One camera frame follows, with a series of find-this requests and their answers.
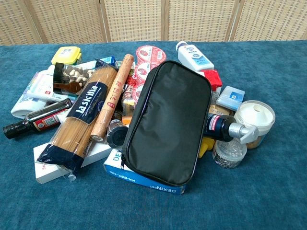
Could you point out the Lasicilia spaghetti packet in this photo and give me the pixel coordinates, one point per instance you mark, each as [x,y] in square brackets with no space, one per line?
[80,112]

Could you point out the clear tub of metal clips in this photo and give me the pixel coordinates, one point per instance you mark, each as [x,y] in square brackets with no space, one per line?
[229,153]

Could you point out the yellow plastic object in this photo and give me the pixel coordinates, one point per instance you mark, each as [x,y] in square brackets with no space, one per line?
[205,145]

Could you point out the blue table cloth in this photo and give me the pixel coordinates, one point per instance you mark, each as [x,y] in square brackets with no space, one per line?
[153,206]

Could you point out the red patterned snack packet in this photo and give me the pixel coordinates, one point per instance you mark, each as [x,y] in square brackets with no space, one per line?
[128,85]

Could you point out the red white yogurt cup pack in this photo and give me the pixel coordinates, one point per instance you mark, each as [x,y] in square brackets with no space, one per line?
[146,60]

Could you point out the flat white cardboard box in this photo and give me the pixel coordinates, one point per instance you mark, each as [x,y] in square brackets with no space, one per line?
[93,154]

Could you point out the dark soy sauce bottle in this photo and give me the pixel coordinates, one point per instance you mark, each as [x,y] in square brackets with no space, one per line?
[38,122]

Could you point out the blue white Dexin box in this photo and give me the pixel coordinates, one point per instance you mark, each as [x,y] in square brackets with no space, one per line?
[144,178]

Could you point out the white pastel striped package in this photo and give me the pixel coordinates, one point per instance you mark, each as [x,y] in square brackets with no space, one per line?
[39,89]

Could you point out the white folded tissue pack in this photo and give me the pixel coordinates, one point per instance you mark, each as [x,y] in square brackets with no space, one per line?
[22,105]

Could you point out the black zippered fabric pouch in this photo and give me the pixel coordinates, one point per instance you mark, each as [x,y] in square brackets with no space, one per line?
[165,119]

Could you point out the white powder bottle blue label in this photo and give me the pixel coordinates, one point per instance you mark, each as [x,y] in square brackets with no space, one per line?
[193,58]

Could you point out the gold lidded tin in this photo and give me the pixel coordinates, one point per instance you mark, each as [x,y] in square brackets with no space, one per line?
[219,110]

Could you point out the yellow lidded plastic box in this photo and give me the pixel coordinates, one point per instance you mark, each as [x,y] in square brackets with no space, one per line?
[67,55]

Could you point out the dark pump dispenser bottle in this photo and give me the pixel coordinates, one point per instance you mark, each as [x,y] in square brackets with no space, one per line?
[225,128]

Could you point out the light blue small box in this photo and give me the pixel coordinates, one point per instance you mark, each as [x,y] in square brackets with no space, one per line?
[231,98]

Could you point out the orange rolled paper tube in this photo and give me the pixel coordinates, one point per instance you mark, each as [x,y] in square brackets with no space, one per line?
[112,95]

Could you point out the woven bamboo folding screen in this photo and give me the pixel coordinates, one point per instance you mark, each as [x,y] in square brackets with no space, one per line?
[153,20]

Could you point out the white lidded plastic jar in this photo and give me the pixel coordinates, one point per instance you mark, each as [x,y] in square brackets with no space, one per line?
[255,118]

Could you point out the jar of white pills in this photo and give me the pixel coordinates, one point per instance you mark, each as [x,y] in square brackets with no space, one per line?
[69,77]

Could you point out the red white carton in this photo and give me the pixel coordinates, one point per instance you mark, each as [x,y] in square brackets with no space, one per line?
[213,79]

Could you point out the blue white small carton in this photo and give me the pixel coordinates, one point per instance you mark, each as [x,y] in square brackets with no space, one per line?
[108,61]

